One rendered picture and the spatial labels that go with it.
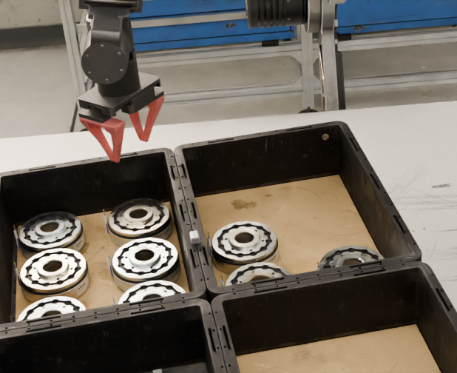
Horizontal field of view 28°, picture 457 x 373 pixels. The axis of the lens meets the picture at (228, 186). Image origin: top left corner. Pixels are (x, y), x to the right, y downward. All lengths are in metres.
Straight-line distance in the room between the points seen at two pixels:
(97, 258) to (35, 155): 0.61
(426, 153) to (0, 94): 2.37
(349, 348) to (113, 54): 0.51
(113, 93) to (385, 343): 0.50
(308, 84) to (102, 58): 2.34
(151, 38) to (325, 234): 1.96
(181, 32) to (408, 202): 1.70
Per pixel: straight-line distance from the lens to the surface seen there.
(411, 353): 1.29
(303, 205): 1.56
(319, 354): 1.29
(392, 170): 1.89
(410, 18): 3.40
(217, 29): 3.33
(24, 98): 3.89
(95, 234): 1.55
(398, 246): 1.36
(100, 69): 1.15
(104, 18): 1.17
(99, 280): 1.45
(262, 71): 3.86
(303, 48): 3.36
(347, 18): 3.36
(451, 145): 1.98
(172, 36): 3.34
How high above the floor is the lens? 1.72
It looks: 33 degrees down
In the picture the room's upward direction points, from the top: 5 degrees counter-clockwise
